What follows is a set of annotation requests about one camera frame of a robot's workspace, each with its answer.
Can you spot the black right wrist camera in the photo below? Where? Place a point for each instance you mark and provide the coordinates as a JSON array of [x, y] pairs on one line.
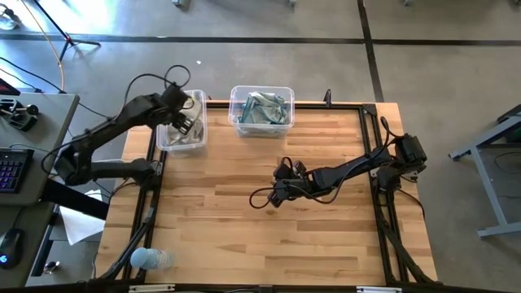
[[290, 167]]

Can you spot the black aluminium extrusion frame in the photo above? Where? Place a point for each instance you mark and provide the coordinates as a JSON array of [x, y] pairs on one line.
[[285, 105]]

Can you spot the silver aluminium bracket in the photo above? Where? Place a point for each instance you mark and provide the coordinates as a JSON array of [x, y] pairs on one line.
[[378, 289], [150, 288]]

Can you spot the clear plastic water bottle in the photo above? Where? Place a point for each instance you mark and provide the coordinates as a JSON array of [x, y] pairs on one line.
[[148, 258]]

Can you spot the grey waffle microfiber towel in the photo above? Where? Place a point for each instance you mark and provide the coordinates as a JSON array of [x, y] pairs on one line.
[[195, 136]]

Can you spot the white paper sheet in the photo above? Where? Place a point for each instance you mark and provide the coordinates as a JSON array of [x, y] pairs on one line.
[[77, 226]]

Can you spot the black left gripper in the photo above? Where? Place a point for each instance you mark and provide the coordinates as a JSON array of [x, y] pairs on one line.
[[179, 101]]

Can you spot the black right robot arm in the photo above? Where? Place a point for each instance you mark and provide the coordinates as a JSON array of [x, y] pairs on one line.
[[350, 169]]

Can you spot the black computer mouse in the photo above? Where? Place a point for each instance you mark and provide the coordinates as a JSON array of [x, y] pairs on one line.
[[10, 248]]

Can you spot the black table clamp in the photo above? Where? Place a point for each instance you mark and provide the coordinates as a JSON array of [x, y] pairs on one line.
[[327, 95]]

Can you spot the grey-blue metal table frame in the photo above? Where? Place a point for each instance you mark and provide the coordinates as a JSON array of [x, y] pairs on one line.
[[490, 191]]

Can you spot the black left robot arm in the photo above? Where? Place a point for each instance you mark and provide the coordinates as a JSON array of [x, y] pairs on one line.
[[118, 118]]

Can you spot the clear plastic bin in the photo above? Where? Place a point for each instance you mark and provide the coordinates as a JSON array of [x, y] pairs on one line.
[[165, 138], [260, 131]]

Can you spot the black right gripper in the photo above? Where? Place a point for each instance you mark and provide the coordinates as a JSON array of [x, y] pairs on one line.
[[299, 185]]

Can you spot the black tripod stand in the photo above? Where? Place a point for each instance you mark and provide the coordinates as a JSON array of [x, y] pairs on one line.
[[67, 38]]

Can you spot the grey desk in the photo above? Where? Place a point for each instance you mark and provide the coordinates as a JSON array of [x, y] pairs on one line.
[[53, 122]]

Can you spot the black backlit keyboard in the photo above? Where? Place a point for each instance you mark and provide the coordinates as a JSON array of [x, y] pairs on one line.
[[14, 171]]

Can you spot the black clamp device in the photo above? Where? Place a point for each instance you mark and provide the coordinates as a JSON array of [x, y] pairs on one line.
[[22, 118]]

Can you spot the light blue teal-edged towel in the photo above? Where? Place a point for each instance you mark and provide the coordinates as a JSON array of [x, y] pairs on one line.
[[264, 108]]

